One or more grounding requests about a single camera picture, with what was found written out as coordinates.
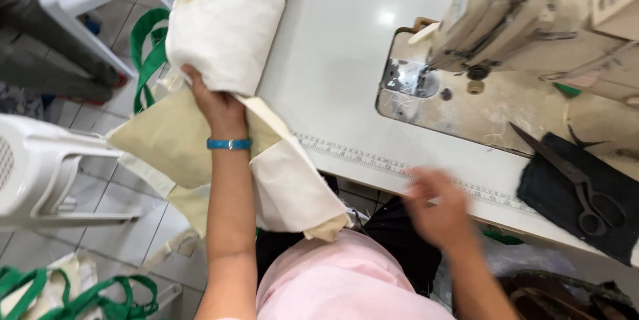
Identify blue bracelet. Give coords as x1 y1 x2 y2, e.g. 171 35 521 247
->
207 138 252 151

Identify clear plastic bag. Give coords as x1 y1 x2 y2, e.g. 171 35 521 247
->
433 230 580 306

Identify cream and white tote bag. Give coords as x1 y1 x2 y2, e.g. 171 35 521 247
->
105 68 353 242

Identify cream fabric strap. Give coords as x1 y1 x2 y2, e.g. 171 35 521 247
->
141 227 201 275

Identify green bag handle straps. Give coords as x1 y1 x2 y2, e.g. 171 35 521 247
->
130 8 171 114

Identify cream industrial sewing machine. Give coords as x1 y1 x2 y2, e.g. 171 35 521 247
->
375 0 639 171

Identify person's right hand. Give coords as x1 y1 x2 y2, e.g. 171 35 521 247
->
402 167 481 254

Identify pink shirt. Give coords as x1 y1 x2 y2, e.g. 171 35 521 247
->
255 229 456 320

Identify black scissors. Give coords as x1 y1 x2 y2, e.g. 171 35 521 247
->
509 121 626 237

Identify black cloth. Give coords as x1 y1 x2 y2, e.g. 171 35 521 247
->
516 132 639 267

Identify heap of green-handled bags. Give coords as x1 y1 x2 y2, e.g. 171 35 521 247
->
0 252 160 320

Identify black trousers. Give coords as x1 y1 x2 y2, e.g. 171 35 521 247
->
256 196 443 297

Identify brown bag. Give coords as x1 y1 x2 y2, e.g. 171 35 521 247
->
498 269 639 320

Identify green fabric scrap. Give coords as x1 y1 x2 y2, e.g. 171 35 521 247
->
481 229 525 246

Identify white measuring tape strip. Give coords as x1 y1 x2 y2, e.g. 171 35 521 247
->
292 130 539 214

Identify person's left hand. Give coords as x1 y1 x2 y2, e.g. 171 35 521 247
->
181 64 249 140

